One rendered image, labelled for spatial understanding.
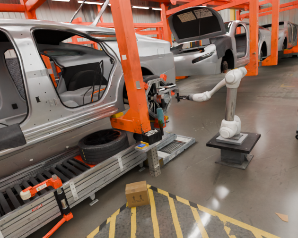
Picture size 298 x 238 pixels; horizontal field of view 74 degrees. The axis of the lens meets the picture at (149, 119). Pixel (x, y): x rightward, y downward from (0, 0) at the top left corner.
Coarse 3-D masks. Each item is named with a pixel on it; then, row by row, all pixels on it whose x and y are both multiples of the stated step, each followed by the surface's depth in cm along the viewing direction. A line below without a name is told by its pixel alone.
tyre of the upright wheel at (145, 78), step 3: (150, 75) 281; (153, 75) 284; (144, 78) 274; (147, 78) 274; (150, 78) 278; (153, 78) 282; (156, 78) 287; (144, 81) 271; (147, 81) 275; (129, 105) 284; (150, 117) 287
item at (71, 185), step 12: (120, 156) 237; (96, 168) 216; (108, 168) 228; (120, 168) 239; (72, 180) 198; (84, 180) 207; (48, 192) 185; (72, 192) 199; (24, 204) 173; (36, 204) 176; (48, 204) 184; (12, 216) 164; (24, 216) 170; (0, 228) 159
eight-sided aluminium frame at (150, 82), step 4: (152, 80) 270; (156, 80) 275; (160, 80) 281; (164, 80) 287; (148, 84) 271; (164, 84) 289; (148, 88) 266; (168, 88) 296; (148, 92) 266; (168, 92) 298; (148, 104) 269; (168, 104) 300; (148, 108) 269; (168, 108) 301; (152, 112) 277; (164, 112) 295; (152, 116) 283; (156, 116) 282
